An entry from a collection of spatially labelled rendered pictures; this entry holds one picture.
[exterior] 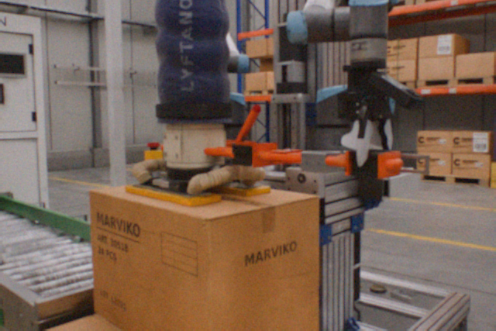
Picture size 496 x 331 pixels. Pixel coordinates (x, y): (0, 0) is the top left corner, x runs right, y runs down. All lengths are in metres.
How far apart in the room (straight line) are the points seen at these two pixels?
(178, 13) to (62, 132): 10.21
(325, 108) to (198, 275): 0.79
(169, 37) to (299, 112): 0.71
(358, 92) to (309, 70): 0.94
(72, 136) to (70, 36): 2.27
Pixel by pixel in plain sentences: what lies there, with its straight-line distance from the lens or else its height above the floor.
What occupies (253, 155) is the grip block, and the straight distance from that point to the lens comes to 1.17.
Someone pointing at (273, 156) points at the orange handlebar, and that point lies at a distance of 1.13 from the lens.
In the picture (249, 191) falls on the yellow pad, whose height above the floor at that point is 0.96.
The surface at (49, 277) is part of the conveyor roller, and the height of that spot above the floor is 0.54.
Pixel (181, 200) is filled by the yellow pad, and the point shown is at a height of 0.96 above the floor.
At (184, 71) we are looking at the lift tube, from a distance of 1.31.
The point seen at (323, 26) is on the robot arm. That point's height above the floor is 1.37.
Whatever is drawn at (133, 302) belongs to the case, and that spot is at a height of 0.65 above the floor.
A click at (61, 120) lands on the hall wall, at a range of 11.45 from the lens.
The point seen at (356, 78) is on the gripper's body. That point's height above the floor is 1.24.
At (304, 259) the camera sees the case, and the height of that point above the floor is 0.78.
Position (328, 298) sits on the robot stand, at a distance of 2.07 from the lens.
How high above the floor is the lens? 1.17
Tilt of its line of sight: 5 degrees down
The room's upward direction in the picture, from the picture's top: 1 degrees counter-clockwise
